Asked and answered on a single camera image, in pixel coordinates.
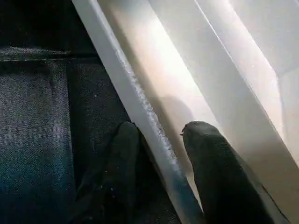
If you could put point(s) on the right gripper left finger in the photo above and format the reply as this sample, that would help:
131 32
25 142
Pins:
116 182

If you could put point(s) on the white plastic table top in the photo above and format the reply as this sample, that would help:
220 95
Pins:
210 58

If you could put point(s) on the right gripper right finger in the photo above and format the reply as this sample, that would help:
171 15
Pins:
222 182

